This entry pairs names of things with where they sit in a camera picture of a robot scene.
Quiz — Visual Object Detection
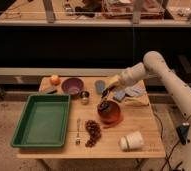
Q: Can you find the small metal cup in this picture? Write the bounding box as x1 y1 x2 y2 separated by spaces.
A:
80 91 90 105

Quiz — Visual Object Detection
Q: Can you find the blue grey sponge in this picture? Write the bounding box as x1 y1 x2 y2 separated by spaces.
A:
95 80 105 94

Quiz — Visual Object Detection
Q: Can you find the dark sponge block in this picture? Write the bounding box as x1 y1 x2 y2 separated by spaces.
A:
43 87 57 94

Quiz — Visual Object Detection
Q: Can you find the bunch of dark grapes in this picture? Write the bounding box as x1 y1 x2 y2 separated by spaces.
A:
85 120 101 147

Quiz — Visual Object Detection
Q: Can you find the green plastic tray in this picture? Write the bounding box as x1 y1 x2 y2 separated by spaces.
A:
11 94 71 148

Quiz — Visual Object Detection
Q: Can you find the black power box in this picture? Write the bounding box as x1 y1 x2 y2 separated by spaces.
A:
176 122 190 145

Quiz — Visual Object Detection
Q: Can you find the dark dish brush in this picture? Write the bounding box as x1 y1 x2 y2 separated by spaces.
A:
97 98 109 112

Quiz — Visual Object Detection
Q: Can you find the red bowl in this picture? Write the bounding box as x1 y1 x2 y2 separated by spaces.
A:
97 100 121 124

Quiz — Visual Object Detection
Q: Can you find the wooden table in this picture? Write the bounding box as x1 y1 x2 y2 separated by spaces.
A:
17 77 165 159

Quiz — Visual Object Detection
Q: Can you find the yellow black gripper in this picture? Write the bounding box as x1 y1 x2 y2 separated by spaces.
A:
102 75 121 97

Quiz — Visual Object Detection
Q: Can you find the white cup on side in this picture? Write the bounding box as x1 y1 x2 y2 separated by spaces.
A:
119 131 144 151

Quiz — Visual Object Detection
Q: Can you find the blue cloth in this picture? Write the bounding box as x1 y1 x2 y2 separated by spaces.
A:
113 85 145 102

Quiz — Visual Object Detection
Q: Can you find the orange fruit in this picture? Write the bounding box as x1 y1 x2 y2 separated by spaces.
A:
50 75 60 85

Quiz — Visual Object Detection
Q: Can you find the yellow cloth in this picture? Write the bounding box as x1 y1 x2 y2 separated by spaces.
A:
124 95 149 107

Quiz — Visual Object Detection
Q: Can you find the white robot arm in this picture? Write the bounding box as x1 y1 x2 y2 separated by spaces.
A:
102 51 191 171

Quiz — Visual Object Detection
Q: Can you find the purple bowl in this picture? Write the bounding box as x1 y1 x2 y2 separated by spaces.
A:
61 78 84 96

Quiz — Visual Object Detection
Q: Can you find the metal fork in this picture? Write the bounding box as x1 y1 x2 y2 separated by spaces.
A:
75 118 81 145

